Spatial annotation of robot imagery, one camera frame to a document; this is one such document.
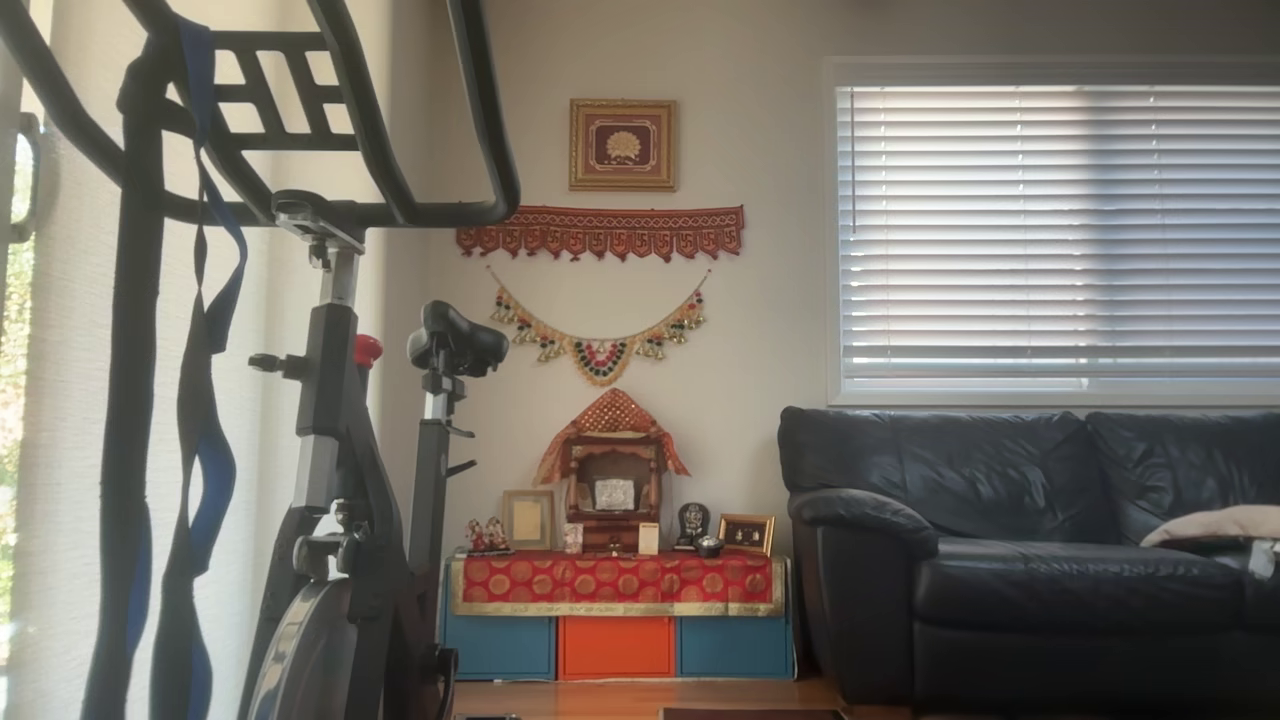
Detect wooden shrine with canopy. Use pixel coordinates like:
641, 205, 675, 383
533, 388, 691, 554

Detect small gold framed picture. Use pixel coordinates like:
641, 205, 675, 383
718, 513, 776, 557

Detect red gold patterned cloth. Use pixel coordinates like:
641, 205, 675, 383
449, 553, 788, 617

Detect small colourful figurines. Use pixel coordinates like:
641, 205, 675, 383
465, 517, 513, 556

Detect blue storage bin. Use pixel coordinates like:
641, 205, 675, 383
441, 615, 556, 682
678, 616, 795, 680

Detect black exercise bike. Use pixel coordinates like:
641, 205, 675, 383
0, 0, 521, 720

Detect dark floor rug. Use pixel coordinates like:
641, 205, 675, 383
660, 707, 849, 720

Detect black leather sofa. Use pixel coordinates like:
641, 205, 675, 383
778, 405, 1280, 713

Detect white window blinds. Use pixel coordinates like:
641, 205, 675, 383
836, 85, 1280, 393

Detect white sheer curtain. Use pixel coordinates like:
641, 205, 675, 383
0, 0, 393, 720

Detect beige cushion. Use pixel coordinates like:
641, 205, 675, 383
1140, 505, 1280, 549

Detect beaded garland wall hanging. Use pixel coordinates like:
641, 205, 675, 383
487, 265, 713, 388

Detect red embroidered wall hanging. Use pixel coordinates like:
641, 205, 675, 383
456, 205, 746, 264

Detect gold photo frame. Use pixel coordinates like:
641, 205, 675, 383
501, 489, 556, 551

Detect gold framed wall picture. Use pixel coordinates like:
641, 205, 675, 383
569, 98, 678, 192

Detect white window frame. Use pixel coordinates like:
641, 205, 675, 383
825, 57, 1280, 408

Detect blue black hanging strap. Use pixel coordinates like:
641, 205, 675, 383
80, 15, 251, 720

